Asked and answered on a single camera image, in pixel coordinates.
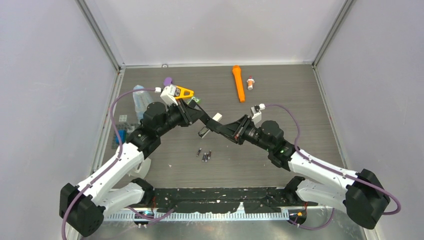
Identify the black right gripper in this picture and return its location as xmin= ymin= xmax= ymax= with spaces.
xmin=217 ymin=114 xmax=273 ymax=152

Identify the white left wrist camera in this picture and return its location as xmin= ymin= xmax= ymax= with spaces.
xmin=160 ymin=84 xmax=178 ymax=106

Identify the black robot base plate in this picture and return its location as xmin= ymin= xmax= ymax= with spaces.
xmin=146 ymin=187 xmax=306 ymax=214

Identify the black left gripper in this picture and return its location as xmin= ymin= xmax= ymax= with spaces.
xmin=156 ymin=98 xmax=203 ymax=137

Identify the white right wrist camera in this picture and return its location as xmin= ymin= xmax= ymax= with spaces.
xmin=250 ymin=103 xmax=266 ymax=126

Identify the yellow triangle shape toy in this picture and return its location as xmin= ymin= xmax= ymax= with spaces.
xmin=174 ymin=85 xmax=194 ymax=100

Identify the white rectangular thermometer device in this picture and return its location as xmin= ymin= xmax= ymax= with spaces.
xmin=212 ymin=112 xmax=223 ymax=122

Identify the purple cylinder toy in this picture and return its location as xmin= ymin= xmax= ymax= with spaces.
xmin=163 ymin=77 xmax=173 ymax=87

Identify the grey lego baseplate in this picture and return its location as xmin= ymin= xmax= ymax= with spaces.
xmin=110 ymin=122 xmax=139 ymax=150

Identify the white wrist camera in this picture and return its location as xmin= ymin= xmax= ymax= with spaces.
xmin=160 ymin=84 xmax=178 ymax=106
xmin=250 ymin=103 xmax=266 ymax=126

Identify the blue transparent plastic container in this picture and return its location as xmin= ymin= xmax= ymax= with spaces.
xmin=132 ymin=85 xmax=153 ymax=123

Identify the blue lego brick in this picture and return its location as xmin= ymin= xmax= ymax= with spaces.
xmin=115 ymin=129 xmax=127 ymax=145

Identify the green owl toy block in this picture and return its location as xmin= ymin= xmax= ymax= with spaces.
xmin=190 ymin=96 xmax=201 ymax=104

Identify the black remote control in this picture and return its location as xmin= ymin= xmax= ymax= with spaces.
xmin=198 ymin=127 xmax=211 ymax=139

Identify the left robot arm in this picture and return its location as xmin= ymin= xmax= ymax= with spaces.
xmin=59 ymin=100 xmax=211 ymax=240

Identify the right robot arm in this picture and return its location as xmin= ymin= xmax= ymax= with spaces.
xmin=203 ymin=115 xmax=391 ymax=230

